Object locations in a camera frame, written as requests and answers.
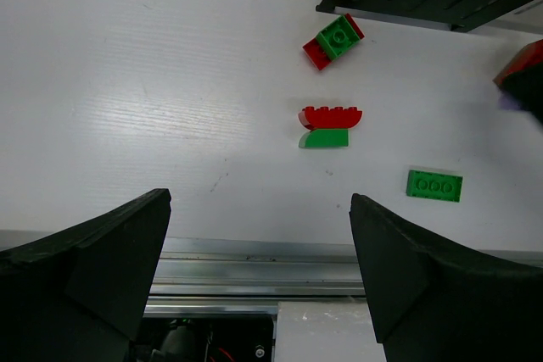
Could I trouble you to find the green square lego brick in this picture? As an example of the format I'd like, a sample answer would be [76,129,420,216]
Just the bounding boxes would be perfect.
[316,14,364,60]

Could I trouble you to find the purple small lego brick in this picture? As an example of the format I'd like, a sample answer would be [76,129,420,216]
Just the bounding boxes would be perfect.
[498,93,524,111]

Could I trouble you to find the aluminium rail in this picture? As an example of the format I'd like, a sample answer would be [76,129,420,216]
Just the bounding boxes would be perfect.
[0,230,543,316]

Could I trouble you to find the red curved lego brick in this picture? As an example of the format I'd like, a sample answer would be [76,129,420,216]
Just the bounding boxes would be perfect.
[298,106,363,131]

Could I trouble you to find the green curved lego brick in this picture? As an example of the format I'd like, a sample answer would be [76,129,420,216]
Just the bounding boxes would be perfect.
[299,129,349,149]

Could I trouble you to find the red rectangular lego brick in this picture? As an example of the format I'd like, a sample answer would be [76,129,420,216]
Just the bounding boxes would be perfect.
[493,40,543,87]

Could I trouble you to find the green lego plate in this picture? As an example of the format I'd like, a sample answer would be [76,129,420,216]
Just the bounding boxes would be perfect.
[406,170,463,203]

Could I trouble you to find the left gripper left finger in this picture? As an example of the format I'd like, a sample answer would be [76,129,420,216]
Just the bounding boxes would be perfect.
[1,188,171,361]

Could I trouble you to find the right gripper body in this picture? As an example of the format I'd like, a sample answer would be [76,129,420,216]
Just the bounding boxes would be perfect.
[501,67,542,125]

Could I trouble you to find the red lego under green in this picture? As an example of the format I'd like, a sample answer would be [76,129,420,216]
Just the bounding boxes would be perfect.
[302,13,366,71]

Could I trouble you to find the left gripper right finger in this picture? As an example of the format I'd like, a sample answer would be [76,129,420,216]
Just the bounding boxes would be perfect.
[350,194,542,361]

